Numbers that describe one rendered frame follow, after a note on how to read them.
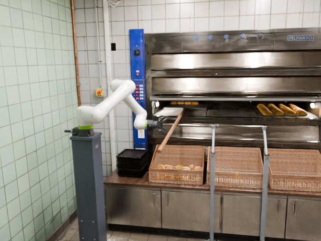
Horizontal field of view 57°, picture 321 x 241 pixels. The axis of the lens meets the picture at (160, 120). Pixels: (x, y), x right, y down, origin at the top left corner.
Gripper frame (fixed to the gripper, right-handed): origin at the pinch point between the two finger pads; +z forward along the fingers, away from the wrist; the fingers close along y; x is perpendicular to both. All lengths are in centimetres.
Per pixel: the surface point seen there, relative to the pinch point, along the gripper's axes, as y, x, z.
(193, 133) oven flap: 21, -52, 14
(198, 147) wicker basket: 37, -50, 21
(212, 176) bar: 48, 7, 37
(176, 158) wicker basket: 49, -46, -4
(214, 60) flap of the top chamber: -60, -53, 36
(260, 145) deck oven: 32, -53, 88
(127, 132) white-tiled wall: 22, -53, -64
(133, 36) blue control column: -87, -50, -51
